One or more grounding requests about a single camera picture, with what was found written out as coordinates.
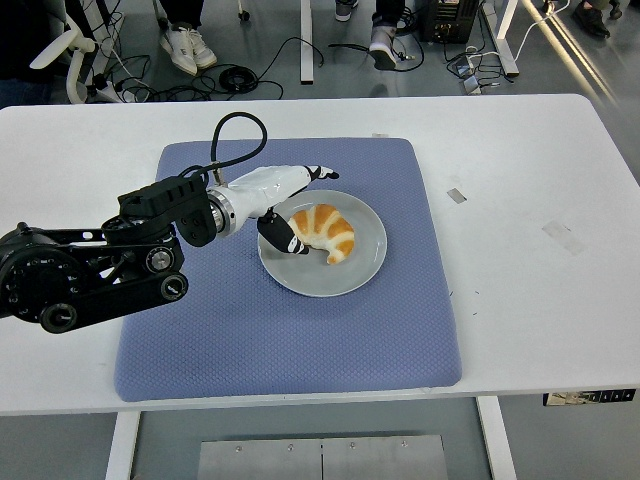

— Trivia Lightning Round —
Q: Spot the long arched black cable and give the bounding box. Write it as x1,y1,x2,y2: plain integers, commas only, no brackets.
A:
257,36,326,85

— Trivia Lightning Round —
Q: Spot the white office chair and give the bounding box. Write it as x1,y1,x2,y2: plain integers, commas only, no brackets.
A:
29,13,126,105

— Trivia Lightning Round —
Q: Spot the table height control panel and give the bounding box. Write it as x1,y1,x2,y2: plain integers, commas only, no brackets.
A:
543,388,637,407

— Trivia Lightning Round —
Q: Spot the white background table leg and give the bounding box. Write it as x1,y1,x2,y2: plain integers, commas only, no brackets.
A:
493,0,522,78
299,0,316,85

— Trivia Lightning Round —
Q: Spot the person with grey shoes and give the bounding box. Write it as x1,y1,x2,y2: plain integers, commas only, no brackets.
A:
333,0,407,72

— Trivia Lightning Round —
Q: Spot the coiled black cable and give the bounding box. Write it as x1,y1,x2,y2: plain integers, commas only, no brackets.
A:
217,63,260,94

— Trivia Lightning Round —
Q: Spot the looped black cable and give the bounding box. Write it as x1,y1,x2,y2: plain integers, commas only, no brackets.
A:
328,5,427,72

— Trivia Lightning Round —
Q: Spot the large grey tape piece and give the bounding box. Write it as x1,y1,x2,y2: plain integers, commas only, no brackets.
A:
540,219,586,257

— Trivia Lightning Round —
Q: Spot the grey metal plate with screws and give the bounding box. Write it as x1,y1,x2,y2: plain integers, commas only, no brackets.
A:
196,434,448,480

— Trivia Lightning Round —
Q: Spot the person with black shoes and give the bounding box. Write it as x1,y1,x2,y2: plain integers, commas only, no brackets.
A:
571,0,625,40

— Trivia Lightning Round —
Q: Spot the grey round plate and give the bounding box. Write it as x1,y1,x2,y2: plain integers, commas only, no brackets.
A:
257,189,389,299

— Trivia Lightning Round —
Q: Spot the golden croissant bread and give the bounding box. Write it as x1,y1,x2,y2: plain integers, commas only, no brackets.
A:
288,203,357,267

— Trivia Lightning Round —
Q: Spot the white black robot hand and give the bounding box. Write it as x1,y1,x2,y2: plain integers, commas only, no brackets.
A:
227,163,341,259

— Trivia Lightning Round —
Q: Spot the blue quilted mat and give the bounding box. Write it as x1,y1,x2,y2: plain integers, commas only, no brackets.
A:
113,138,462,404

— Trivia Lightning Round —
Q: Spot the person with white shoes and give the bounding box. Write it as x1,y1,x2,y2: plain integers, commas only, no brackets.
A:
157,0,219,77

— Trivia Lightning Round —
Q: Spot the black equipment box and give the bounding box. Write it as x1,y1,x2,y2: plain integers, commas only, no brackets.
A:
418,0,484,44

